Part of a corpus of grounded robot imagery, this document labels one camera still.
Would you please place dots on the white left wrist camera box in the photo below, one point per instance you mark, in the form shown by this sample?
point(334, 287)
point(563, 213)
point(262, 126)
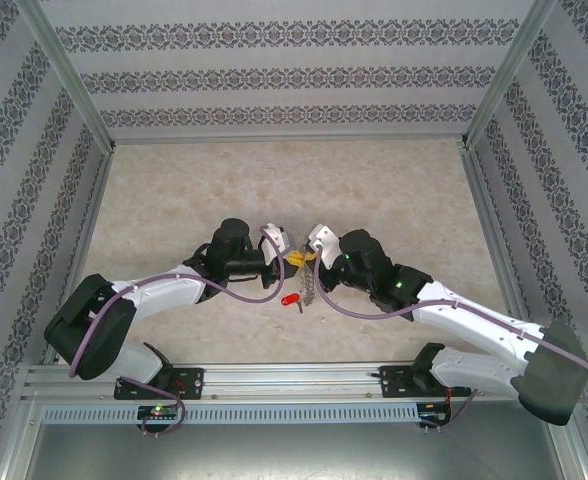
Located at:
point(274, 242)

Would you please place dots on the aluminium frame side rail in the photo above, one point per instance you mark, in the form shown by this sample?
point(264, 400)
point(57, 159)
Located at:
point(91, 225)
point(489, 225)

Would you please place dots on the grey metal sheet panel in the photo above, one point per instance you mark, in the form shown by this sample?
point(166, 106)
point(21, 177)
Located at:
point(294, 455)

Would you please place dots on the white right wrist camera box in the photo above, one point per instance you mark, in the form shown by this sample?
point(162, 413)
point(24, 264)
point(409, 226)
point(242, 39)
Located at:
point(326, 245)

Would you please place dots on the silver key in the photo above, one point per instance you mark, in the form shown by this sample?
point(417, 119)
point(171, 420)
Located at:
point(301, 307)

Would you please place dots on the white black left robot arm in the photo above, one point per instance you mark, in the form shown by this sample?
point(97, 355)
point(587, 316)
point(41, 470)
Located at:
point(164, 295)

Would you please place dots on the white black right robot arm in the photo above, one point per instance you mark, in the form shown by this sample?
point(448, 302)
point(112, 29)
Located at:
point(474, 315)

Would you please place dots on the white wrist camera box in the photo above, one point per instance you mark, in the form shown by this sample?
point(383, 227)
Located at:
point(274, 242)
point(326, 245)

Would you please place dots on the aluminium frame post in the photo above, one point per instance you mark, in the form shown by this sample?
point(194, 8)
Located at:
point(64, 75)
point(511, 75)

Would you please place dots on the small circuit board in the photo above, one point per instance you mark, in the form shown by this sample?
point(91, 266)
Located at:
point(159, 412)
point(435, 412)

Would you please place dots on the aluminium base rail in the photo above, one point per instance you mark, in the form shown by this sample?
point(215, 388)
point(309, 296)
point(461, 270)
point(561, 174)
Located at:
point(294, 380)

